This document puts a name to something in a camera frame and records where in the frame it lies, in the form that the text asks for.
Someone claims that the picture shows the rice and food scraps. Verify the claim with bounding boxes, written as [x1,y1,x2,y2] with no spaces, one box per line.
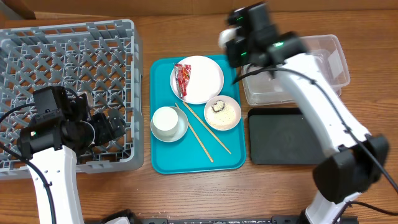
[206,100,236,129]

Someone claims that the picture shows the red snack wrapper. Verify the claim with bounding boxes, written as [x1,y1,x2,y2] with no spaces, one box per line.
[174,63,192,98]

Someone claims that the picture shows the large white round plate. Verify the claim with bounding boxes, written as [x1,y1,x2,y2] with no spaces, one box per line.
[170,55,224,105]

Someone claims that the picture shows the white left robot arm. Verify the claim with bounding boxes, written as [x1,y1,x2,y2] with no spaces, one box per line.
[17,86,126,223]

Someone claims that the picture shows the left wooden chopstick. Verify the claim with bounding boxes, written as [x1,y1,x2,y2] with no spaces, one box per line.
[172,103,214,162]

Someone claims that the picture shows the right wooden chopstick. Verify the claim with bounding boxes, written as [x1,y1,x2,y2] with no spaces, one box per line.
[182,101,232,154]

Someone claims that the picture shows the white plastic cup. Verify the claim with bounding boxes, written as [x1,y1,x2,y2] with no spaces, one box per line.
[152,106,178,137]

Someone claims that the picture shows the clear plastic waste bin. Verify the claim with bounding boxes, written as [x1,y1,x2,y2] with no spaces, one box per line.
[242,34,350,106]

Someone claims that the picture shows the grey shallow bowl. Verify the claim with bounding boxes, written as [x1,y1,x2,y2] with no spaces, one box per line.
[150,106,188,142]

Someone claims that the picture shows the grey plastic dishwasher rack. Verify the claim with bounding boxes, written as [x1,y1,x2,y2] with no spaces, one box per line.
[1,19,144,180]

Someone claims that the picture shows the wooden chopstick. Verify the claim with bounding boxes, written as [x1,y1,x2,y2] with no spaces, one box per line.
[182,101,232,154]
[172,103,214,162]

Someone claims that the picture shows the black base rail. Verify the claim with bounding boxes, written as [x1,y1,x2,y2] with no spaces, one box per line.
[85,208,359,224]

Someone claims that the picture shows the pink bowl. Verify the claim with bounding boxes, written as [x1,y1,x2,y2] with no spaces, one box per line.
[204,95,241,131]

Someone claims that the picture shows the black rectangular tray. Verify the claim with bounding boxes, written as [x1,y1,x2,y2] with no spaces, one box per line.
[248,108,326,166]

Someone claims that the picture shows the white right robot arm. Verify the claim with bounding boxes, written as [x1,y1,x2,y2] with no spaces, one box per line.
[218,2,389,223]

